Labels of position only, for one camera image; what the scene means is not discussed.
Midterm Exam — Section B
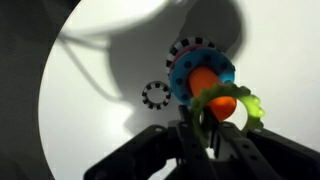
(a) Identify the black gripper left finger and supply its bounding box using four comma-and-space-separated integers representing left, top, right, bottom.
83, 105, 218, 180

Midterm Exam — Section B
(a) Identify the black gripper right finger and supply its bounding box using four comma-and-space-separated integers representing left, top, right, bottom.
216, 122, 320, 180

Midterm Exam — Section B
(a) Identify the yellow green bumpy ring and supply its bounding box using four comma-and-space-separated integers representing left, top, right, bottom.
189, 82, 266, 148

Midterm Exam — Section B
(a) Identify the orange stacking pole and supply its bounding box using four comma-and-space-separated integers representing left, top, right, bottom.
187, 66, 237, 122

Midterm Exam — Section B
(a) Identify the small black white ring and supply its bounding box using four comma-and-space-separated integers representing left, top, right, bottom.
141, 80, 172, 111

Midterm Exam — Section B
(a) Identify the blue dotted stacking ring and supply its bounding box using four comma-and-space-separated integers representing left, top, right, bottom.
168, 46, 236, 105

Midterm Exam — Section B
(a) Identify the round white pedestal table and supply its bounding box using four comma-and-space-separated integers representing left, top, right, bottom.
39, 0, 320, 180

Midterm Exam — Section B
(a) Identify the black white striped base ring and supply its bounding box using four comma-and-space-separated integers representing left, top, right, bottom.
165, 35, 223, 78

